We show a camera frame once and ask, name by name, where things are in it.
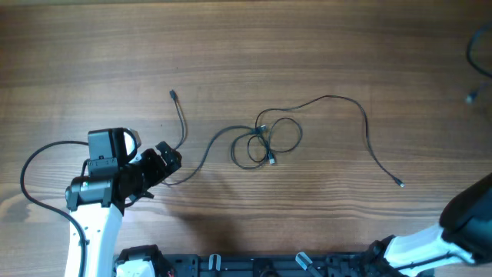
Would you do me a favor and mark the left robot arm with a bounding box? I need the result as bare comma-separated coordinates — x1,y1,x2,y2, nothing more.
65,128,181,276

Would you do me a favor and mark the thin black usb cable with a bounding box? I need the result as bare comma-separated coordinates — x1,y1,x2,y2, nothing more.
254,95,406,189

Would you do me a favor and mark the left camera black cable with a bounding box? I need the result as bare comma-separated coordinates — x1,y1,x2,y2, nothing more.
19,140,90,277

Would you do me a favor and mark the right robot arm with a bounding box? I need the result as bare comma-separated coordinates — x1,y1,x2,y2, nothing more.
359,175,491,276

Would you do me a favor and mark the black cable with thick plug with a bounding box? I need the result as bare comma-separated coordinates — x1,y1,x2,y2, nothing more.
161,89,258,187

